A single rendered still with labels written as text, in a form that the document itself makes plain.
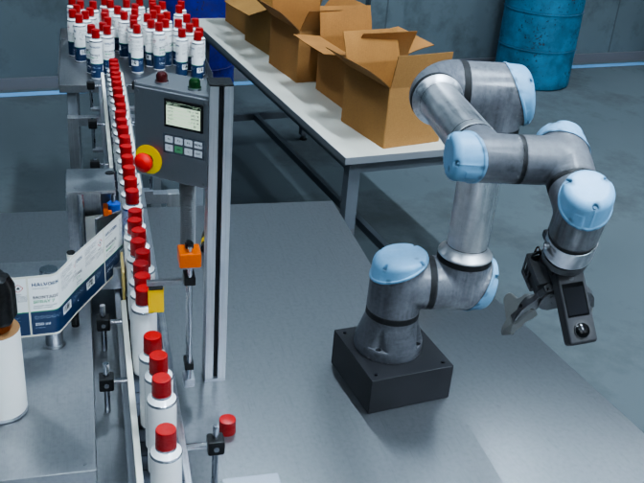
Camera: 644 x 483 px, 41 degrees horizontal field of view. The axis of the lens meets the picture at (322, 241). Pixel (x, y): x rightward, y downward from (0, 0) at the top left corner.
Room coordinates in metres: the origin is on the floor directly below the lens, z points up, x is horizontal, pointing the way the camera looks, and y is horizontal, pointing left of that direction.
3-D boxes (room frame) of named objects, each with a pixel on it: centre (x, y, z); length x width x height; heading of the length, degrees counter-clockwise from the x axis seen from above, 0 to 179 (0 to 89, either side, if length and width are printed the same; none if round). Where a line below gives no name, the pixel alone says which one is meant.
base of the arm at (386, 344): (1.61, -0.16, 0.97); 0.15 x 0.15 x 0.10
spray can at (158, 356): (1.26, 0.27, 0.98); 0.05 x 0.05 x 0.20
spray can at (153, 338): (1.32, 0.29, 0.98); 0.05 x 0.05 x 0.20
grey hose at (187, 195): (1.66, 0.29, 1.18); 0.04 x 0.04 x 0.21
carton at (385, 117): (3.42, -0.24, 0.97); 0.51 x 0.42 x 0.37; 120
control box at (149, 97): (1.60, 0.29, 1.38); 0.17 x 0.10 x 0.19; 71
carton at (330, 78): (3.79, -0.11, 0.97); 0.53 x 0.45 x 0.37; 117
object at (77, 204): (1.86, 0.55, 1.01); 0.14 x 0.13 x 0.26; 16
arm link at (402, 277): (1.61, -0.17, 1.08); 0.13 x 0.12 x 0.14; 98
